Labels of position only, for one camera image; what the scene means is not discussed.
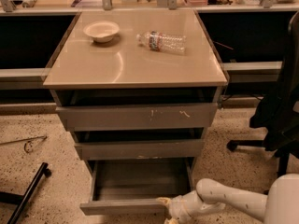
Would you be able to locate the white foam-padded gripper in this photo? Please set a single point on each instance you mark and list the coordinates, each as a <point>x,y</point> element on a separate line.
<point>177,206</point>

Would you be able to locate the black office chair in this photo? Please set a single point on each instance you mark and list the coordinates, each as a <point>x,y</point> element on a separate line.
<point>278,110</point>

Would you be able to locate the black chair base leg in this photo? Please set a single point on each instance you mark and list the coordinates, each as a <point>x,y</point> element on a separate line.
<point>20,201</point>

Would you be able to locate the white bowl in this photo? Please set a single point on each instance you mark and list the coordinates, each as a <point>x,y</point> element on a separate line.
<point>101,31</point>

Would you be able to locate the grey drawer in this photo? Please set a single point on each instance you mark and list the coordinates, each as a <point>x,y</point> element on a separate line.
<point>139,144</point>
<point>134,186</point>
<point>136,117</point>

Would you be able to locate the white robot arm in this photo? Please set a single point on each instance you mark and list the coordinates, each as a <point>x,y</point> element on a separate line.
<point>279,206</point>

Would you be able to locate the small wire hook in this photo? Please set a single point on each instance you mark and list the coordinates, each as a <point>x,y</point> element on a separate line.
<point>30,146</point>

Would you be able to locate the grey drawer cabinet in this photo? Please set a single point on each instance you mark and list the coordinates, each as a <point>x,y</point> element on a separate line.
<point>122,72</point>

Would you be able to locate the thin metal rod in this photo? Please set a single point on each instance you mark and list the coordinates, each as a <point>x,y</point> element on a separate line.
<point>23,140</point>

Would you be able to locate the clear plastic water bottle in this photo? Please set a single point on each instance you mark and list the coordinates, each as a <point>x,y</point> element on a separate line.
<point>158,41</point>

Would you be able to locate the grey bottom drawer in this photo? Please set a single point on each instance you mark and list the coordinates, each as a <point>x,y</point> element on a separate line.
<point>134,186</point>

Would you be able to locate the grey middle drawer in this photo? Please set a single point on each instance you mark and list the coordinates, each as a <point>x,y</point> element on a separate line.
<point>139,144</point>

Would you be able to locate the grey top drawer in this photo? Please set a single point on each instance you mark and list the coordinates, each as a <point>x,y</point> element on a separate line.
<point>136,117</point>

